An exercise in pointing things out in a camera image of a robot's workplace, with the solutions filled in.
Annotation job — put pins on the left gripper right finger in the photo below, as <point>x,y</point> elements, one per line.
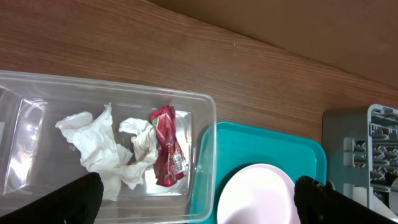
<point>319,204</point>

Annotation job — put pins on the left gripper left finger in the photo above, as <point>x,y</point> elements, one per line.
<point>77,202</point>

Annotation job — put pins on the pink round plate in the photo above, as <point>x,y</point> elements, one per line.
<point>258,194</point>

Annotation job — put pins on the white tissue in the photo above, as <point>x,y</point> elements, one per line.
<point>99,152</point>

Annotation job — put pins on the red snack wrapper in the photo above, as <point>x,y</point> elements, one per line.
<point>171,165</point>

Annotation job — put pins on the clear plastic waste bin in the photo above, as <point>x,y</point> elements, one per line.
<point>36,159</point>

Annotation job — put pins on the grey dishwasher rack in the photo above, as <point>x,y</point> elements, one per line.
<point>361,148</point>

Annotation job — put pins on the teal serving tray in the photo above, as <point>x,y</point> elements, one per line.
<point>239,146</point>

